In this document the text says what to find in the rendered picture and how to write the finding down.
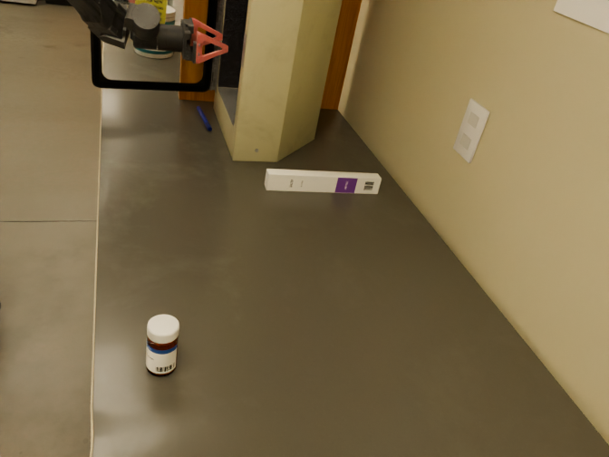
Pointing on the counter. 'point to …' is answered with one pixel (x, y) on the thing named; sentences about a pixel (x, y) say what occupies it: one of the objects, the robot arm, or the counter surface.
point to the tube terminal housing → (280, 78)
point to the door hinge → (217, 55)
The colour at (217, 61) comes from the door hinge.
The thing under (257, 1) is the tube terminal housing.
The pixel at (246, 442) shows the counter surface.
